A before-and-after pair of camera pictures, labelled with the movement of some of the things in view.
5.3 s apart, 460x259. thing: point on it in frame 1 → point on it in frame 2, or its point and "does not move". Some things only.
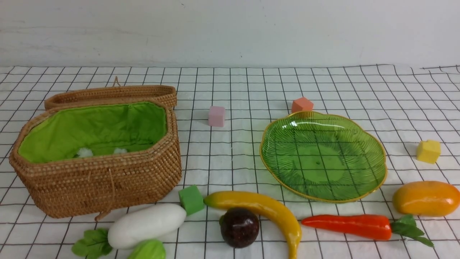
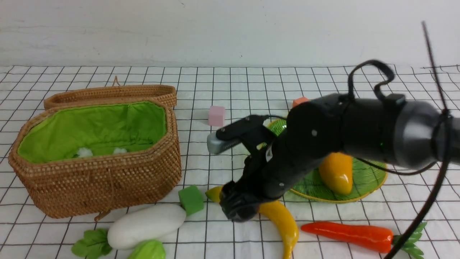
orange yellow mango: x=428 y=198 → x=336 y=171
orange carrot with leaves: x=369 y=227 → x=371 y=239
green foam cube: x=191 y=199 does not move
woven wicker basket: x=79 y=161 does not move
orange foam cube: x=302 y=104 does not move
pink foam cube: x=216 y=117 does not move
